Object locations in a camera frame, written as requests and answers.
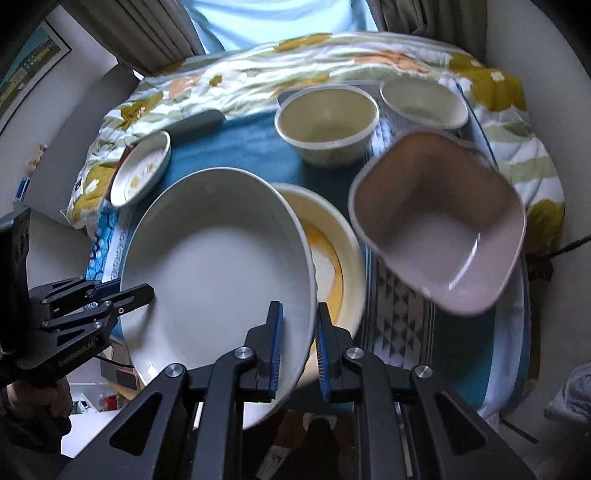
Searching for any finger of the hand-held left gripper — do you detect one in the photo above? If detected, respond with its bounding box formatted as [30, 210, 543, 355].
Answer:
[28, 276, 120, 309]
[39, 284, 155, 344]

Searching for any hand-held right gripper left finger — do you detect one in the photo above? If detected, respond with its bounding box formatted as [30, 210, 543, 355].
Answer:
[55, 301, 284, 480]

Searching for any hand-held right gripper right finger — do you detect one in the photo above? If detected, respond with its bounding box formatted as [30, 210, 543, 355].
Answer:
[315, 302, 536, 480]

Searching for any large white bowl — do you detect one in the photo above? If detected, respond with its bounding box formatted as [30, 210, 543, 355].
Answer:
[119, 167, 318, 430]

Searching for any yellow rimmed plate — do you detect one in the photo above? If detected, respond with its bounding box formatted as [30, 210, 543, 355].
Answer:
[270, 182, 368, 386]

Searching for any small floral plate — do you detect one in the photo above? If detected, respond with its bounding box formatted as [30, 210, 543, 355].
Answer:
[110, 130, 172, 208]

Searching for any pink square bowl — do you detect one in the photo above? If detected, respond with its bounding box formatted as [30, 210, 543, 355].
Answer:
[348, 130, 527, 315]

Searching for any cream bowl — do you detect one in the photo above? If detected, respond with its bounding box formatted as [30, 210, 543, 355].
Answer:
[274, 85, 380, 167]

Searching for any small white bowl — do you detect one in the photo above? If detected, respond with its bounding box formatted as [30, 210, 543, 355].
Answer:
[379, 76, 469, 131]

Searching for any person's left hand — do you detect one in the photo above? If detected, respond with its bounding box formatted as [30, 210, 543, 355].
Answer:
[11, 376, 75, 418]

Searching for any cardboard box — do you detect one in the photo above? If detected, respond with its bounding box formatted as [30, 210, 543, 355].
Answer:
[108, 342, 141, 398]

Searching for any person's foot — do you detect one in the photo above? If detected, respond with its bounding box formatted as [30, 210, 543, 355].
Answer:
[295, 413, 342, 480]

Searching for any grey panel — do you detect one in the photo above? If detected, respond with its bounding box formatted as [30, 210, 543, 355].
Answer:
[21, 62, 139, 222]

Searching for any blue patterned towel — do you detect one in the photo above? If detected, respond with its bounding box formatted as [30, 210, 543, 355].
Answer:
[85, 108, 499, 416]

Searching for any grey cloth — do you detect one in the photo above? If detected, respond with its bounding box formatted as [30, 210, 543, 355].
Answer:
[545, 364, 591, 430]

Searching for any floral blanket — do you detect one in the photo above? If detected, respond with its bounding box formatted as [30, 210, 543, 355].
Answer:
[67, 31, 566, 252]

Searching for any beige curtain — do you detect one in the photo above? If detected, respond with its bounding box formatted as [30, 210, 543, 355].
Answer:
[369, 0, 488, 61]
[97, 0, 208, 75]

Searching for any light blue sheer curtain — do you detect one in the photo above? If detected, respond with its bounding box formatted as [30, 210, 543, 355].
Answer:
[178, 0, 379, 54]

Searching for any wall poster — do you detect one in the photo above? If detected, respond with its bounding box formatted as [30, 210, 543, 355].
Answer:
[0, 18, 72, 134]

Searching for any black cable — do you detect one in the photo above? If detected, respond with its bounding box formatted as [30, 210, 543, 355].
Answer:
[522, 235, 591, 264]

